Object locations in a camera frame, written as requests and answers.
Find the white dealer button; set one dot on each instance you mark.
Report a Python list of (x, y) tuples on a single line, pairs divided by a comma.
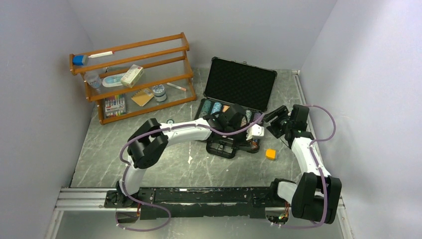
[(271, 154)]

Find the green orange chip row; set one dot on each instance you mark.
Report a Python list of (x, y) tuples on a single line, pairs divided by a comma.
[(247, 118)]

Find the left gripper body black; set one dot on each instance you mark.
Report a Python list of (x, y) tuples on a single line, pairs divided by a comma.
[(232, 128)]

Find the oval light blue dish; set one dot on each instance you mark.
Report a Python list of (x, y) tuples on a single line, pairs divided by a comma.
[(113, 80)]

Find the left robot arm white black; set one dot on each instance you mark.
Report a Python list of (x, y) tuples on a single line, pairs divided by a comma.
[(147, 144)]

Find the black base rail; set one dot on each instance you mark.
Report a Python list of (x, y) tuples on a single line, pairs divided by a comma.
[(160, 202)]

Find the cleaning gel jar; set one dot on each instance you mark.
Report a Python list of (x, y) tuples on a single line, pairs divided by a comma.
[(159, 93)]

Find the black poker set case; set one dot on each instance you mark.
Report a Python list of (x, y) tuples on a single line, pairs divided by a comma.
[(230, 83)]

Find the white pink pen lower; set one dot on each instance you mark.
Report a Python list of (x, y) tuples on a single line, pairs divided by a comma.
[(176, 86)]

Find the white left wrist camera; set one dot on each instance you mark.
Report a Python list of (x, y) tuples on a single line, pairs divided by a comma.
[(255, 131)]

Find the white green carton box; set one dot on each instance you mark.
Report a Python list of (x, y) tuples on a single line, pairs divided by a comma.
[(132, 76)]

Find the light blue red chip row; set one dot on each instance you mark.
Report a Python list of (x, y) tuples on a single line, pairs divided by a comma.
[(216, 107)]

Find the marker pen set pack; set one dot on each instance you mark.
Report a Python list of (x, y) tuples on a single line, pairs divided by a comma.
[(115, 106)]

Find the yellow notepad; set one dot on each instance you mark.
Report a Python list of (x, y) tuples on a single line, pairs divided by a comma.
[(142, 97)]

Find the aluminium frame rail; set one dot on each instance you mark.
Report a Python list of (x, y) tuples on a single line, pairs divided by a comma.
[(81, 199)]

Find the red playing card deck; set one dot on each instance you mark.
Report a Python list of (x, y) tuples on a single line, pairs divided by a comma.
[(225, 108)]

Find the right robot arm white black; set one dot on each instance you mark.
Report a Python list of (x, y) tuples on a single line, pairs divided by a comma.
[(315, 198)]

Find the orange wooden shelf rack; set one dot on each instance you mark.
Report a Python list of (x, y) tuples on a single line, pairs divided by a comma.
[(164, 60)]

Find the white red pen top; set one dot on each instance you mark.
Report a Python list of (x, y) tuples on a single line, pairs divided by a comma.
[(102, 54)]

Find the blue white eraser block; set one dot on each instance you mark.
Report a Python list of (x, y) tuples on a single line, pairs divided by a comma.
[(80, 60)]

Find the clear plastic bottle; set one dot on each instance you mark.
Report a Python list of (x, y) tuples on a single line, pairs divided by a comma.
[(93, 79)]

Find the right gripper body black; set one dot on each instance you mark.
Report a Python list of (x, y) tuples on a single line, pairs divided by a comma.
[(279, 125)]

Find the green chip stack row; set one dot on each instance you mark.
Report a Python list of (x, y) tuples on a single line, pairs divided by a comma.
[(205, 109)]

